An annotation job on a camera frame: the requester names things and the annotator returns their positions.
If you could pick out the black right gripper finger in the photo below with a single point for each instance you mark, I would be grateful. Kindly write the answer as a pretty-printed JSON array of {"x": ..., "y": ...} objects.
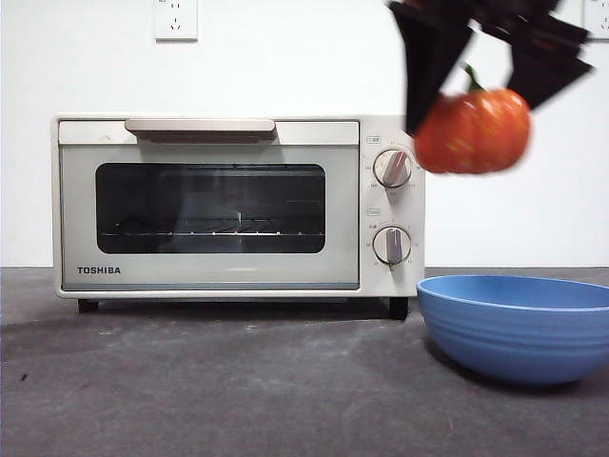
[
  {"x": 428, "y": 62},
  {"x": 542, "y": 76}
]

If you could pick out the orange toy pumpkin green stem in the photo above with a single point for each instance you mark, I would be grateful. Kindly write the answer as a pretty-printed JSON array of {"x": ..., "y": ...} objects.
[{"x": 476, "y": 138}]

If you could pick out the cream temperature knob grey pointer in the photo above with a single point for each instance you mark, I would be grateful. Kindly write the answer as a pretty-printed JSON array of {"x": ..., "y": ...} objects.
[{"x": 393, "y": 168}]

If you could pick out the cream timer knob grey pointer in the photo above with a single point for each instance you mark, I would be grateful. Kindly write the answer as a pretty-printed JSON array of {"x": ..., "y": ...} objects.
[{"x": 392, "y": 245}]

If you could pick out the cream Toshiba toaster oven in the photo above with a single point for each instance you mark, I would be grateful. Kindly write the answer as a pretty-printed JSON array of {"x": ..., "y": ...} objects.
[{"x": 214, "y": 143}]

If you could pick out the blue ribbed bowl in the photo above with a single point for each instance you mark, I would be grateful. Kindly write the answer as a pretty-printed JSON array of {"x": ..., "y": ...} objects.
[{"x": 514, "y": 333}]

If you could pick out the white wall socket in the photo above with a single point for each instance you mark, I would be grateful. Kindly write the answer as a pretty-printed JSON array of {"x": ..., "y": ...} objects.
[
  {"x": 598, "y": 21},
  {"x": 175, "y": 21}
]

